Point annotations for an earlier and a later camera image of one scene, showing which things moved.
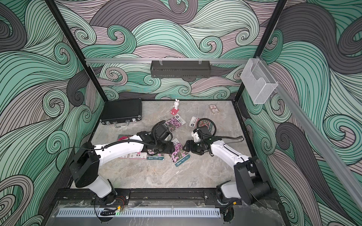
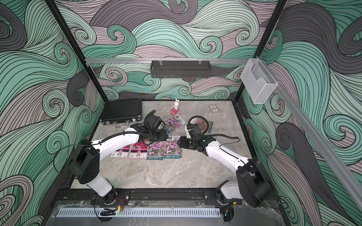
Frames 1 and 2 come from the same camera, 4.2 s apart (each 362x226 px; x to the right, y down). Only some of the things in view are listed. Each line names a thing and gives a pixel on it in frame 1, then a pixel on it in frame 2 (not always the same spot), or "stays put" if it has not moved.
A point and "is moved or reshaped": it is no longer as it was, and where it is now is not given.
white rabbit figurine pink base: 176,109 stays put
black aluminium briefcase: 120,112 stays put
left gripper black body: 163,148 to 158,135
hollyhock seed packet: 138,155 stays put
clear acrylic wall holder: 259,83 stays put
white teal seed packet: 180,155 is moved or reshaped
